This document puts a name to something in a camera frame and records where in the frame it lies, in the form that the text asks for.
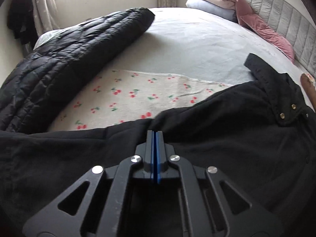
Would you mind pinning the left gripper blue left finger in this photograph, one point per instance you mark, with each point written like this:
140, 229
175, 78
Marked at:
141, 164

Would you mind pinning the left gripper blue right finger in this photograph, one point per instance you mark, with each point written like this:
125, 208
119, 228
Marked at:
170, 165

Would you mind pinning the black padded coat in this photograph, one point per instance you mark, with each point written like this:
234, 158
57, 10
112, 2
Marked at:
261, 134

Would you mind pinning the dark hanging clothes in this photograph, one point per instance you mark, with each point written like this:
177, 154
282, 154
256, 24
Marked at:
21, 21

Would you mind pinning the cherry print bed cover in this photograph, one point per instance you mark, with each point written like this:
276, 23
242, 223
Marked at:
118, 96

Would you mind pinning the white bed sheet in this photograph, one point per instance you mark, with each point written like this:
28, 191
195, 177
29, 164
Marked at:
201, 46

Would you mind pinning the black quilted down jacket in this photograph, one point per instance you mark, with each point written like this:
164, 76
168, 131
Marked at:
47, 80

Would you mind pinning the light blue pillow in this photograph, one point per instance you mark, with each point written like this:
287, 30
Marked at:
205, 6

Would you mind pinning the brown garment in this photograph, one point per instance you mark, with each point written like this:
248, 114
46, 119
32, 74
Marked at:
308, 87

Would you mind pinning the pink velvet pillow back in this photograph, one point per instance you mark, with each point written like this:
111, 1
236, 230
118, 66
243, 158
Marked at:
242, 8

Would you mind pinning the left beige curtain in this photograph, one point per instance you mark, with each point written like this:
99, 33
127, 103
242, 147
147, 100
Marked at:
45, 16

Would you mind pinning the grey padded headboard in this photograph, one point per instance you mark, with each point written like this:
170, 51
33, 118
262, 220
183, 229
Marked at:
292, 25

